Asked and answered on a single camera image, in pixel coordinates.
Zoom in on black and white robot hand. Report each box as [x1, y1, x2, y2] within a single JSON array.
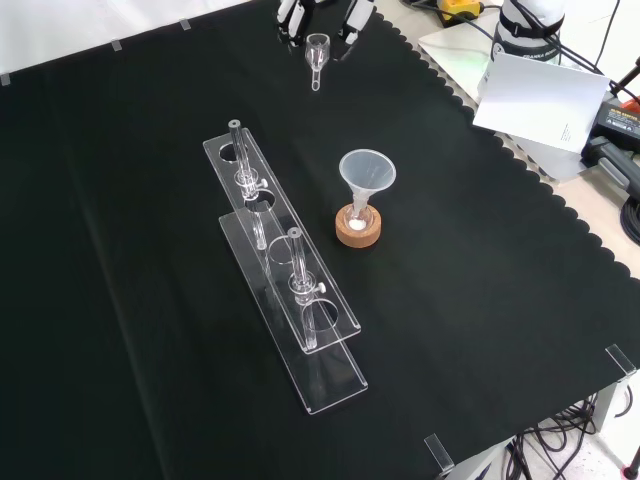
[[275, 0, 377, 52]]

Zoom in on translucent plastic funnel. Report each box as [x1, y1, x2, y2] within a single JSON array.
[[338, 147, 398, 222]]

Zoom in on clear acrylic funnel stand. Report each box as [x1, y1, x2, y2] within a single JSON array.
[[202, 118, 370, 417]]

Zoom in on pale board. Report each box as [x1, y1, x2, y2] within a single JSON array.
[[416, 23, 590, 183]]

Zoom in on yellow stop button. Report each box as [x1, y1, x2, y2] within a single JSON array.
[[436, 0, 487, 27]]

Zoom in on small round-bottom glass flask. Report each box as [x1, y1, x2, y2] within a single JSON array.
[[344, 200, 374, 233]]

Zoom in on white paper card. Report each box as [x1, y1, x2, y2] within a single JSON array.
[[471, 51, 612, 156]]

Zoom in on black bench cloth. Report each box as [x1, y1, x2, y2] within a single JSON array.
[[0, 0, 640, 480]]

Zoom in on black power adapter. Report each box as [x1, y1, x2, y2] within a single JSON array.
[[591, 96, 640, 151]]

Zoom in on black and grey clamp tool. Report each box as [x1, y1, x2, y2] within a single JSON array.
[[581, 135, 640, 202]]

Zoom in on cork ring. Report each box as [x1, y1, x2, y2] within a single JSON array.
[[334, 203, 384, 248]]

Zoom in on coiled black cable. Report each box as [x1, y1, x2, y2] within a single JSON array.
[[619, 196, 640, 247]]

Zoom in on black cable bundle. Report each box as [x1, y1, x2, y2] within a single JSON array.
[[503, 393, 602, 480]]

